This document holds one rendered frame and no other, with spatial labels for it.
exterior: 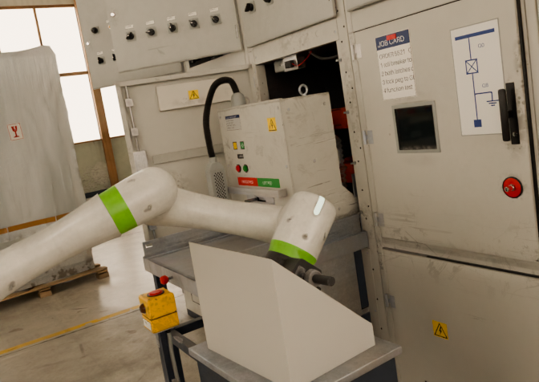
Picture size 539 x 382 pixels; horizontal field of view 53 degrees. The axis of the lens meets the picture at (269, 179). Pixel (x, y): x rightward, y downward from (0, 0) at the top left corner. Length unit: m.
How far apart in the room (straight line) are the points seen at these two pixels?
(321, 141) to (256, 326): 0.92
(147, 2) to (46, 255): 1.66
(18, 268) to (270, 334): 0.59
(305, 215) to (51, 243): 0.61
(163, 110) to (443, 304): 1.42
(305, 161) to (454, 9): 0.72
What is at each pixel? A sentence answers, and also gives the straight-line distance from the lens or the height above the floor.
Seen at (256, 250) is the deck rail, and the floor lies 0.90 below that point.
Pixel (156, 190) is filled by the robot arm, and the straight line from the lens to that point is 1.33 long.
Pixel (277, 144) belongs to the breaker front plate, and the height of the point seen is 1.23.
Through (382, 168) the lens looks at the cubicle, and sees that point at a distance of 1.92.
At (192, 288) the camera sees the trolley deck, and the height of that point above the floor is 0.81.
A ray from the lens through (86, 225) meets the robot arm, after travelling 1.34.
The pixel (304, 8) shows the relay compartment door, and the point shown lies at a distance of 2.16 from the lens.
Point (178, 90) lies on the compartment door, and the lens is 2.48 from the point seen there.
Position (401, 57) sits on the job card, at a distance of 1.80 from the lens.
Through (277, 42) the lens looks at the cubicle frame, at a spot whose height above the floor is 1.63.
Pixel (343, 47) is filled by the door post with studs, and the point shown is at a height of 1.54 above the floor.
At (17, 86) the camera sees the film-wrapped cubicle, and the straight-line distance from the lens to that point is 5.42.
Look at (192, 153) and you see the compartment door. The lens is 2.50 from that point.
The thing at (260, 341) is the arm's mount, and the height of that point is 0.84.
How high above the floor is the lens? 1.36
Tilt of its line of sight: 7 degrees down
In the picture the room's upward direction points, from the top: 9 degrees counter-clockwise
